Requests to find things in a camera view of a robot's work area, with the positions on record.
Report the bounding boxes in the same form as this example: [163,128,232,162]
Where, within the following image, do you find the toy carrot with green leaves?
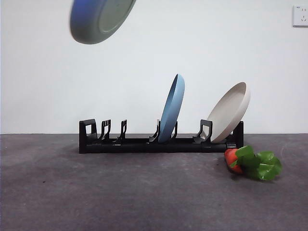
[224,145,282,181]

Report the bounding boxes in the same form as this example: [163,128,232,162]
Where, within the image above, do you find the green plate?
[69,0,138,45]

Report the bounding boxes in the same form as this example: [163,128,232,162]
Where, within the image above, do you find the blue plate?
[158,73,186,143]

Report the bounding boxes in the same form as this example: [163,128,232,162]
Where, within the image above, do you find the black plate rack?
[78,118,244,154]

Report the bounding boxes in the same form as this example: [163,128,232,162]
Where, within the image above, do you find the beige plate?
[206,81,251,143]

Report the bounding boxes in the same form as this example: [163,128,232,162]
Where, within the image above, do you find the white wall socket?
[292,5,308,27]

